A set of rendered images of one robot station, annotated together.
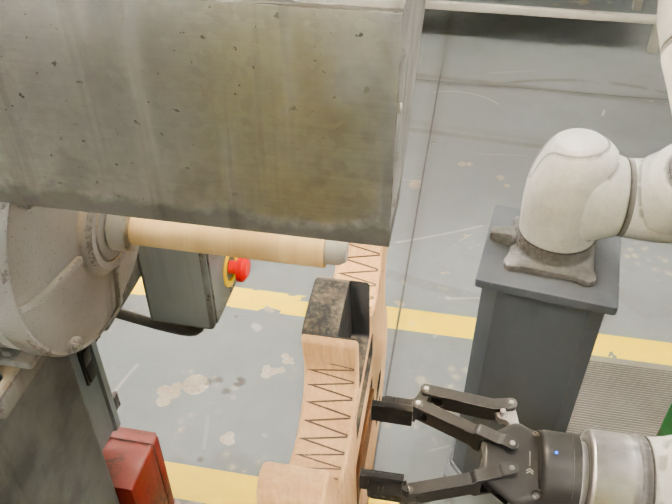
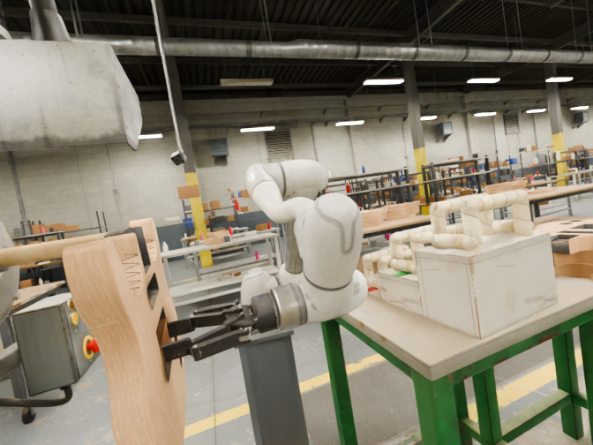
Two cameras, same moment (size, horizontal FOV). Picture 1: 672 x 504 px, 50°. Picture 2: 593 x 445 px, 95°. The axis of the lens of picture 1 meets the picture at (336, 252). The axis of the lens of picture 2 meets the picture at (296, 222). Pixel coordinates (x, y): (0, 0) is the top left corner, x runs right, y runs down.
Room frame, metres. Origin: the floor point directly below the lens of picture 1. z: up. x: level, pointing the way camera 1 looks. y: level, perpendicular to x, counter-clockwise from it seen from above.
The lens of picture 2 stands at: (-0.13, -0.03, 1.25)
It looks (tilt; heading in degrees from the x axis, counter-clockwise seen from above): 3 degrees down; 331
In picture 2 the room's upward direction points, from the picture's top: 9 degrees counter-clockwise
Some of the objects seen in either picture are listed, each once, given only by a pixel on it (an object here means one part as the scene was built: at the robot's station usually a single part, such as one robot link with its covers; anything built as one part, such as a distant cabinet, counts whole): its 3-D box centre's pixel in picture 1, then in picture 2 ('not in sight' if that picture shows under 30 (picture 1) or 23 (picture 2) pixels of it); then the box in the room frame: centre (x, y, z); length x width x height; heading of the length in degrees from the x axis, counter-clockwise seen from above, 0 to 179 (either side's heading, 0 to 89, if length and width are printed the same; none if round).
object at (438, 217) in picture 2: not in sight; (439, 228); (0.28, -0.64, 1.15); 0.03 x 0.03 x 0.09
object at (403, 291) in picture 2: not in sight; (433, 280); (0.39, -0.74, 0.98); 0.27 x 0.16 x 0.09; 83
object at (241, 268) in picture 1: (235, 267); (92, 346); (0.80, 0.15, 0.98); 0.04 x 0.04 x 0.04; 79
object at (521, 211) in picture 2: not in sight; (521, 215); (0.18, -0.80, 1.15); 0.03 x 0.03 x 0.09
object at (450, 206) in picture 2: not in sight; (461, 203); (0.27, -0.72, 1.20); 0.20 x 0.03 x 0.03; 82
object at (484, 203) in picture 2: not in sight; (495, 200); (0.19, -0.71, 1.20); 0.20 x 0.03 x 0.03; 82
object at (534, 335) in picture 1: (524, 364); (273, 391); (1.17, -0.45, 0.35); 0.28 x 0.28 x 0.70; 72
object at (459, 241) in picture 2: not in sight; (453, 241); (0.24, -0.63, 1.12); 0.11 x 0.03 x 0.03; 173
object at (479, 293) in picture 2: not in sight; (484, 275); (0.24, -0.72, 1.02); 0.27 x 0.15 x 0.17; 83
